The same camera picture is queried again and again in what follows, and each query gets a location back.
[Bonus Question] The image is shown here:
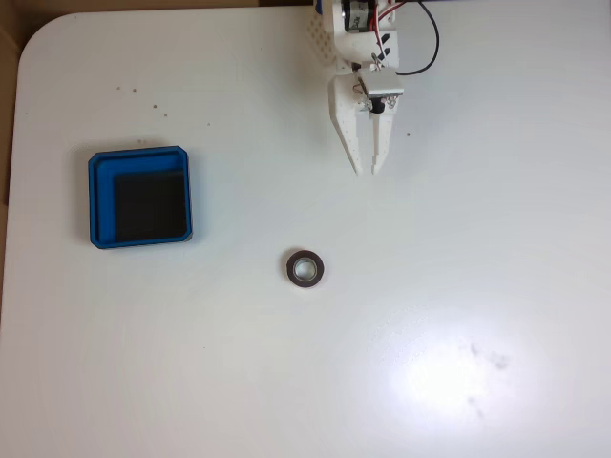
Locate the red tape roll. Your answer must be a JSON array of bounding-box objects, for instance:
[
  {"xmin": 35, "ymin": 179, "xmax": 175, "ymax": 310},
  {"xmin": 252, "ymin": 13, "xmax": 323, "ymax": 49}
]
[{"xmin": 284, "ymin": 248, "xmax": 327, "ymax": 289}]

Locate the blue square box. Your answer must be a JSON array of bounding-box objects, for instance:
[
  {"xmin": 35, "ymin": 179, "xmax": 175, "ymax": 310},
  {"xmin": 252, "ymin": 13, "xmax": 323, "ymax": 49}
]
[{"xmin": 87, "ymin": 145, "xmax": 195, "ymax": 251}]

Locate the white perforated plate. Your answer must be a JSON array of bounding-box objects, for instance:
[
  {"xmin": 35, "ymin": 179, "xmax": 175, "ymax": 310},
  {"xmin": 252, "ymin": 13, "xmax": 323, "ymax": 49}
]
[{"xmin": 307, "ymin": 9, "xmax": 338, "ymax": 73}]

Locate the black square insert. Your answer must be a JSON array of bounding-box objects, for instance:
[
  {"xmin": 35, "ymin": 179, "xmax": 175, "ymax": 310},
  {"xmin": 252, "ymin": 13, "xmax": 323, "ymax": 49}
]
[{"xmin": 114, "ymin": 169, "xmax": 188, "ymax": 242}]

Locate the red servo wire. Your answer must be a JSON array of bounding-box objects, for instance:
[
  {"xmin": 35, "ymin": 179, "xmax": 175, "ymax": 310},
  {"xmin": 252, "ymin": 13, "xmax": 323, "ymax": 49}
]
[{"xmin": 370, "ymin": 0, "xmax": 412, "ymax": 66}]

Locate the white camera box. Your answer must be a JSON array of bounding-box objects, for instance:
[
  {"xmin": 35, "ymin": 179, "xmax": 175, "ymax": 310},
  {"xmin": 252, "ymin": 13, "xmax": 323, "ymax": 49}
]
[{"xmin": 356, "ymin": 66, "xmax": 406, "ymax": 116}]

